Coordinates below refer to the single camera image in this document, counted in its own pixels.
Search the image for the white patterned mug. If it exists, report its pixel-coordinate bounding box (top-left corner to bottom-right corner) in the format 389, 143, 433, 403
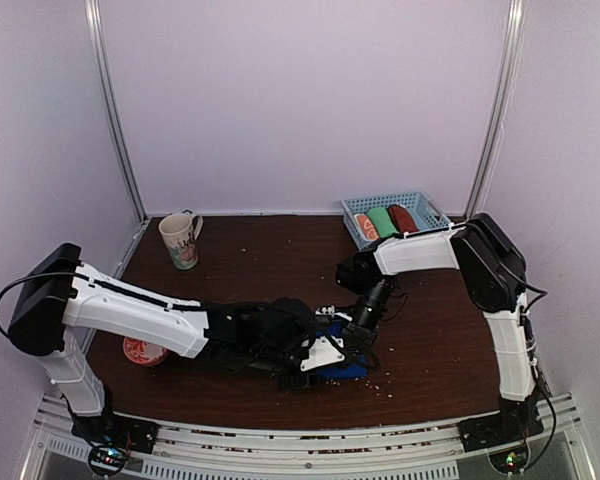
158, 211, 204, 271

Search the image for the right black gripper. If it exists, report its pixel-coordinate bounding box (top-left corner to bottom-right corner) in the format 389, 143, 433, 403
340, 278, 394, 362

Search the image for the brown towel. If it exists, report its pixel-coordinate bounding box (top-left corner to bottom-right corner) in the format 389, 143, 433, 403
387, 204, 419, 234

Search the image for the green rolled towel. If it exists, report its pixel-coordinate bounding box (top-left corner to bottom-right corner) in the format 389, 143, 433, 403
366, 207, 399, 239

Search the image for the front aluminium rail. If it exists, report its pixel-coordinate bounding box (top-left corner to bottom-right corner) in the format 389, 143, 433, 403
19, 394, 596, 480

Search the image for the right aluminium frame post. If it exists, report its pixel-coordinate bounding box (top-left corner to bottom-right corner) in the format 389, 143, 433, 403
463, 0, 527, 218

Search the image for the orange patterned bowl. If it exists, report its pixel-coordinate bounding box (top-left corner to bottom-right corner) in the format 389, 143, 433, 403
122, 337, 169, 367

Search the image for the aluminium frame post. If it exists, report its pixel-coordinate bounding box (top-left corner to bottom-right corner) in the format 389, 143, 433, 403
85, 0, 148, 222
463, 0, 527, 218

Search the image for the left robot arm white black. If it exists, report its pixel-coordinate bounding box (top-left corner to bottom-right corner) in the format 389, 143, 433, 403
6, 243, 346, 444

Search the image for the blue towel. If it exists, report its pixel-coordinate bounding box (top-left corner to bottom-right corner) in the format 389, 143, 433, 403
317, 320, 367, 380

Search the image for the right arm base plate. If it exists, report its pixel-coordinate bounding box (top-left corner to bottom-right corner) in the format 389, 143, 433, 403
457, 412, 544, 452

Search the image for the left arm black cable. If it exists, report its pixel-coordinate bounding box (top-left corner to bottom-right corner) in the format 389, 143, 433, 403
299, 314, 381, 372

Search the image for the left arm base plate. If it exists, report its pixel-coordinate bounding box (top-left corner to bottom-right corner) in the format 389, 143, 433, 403
69, 410, 159, 454

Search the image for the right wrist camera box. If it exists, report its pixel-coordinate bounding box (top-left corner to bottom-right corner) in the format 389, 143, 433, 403
335, 251, 383, 294

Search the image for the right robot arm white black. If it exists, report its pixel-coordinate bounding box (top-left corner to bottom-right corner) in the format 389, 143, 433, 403
316, 213, 547, 442

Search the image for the light blue plastic basket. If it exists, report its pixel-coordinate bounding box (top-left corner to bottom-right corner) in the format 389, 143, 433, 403
341, 191, 451, 249

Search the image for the orange white rolled towel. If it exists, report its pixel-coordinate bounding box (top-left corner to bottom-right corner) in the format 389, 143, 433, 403
355, 213, 379, 242

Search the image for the left aluminium frame post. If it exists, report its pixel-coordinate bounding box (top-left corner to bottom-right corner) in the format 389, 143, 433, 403
85, 0, 148, 222

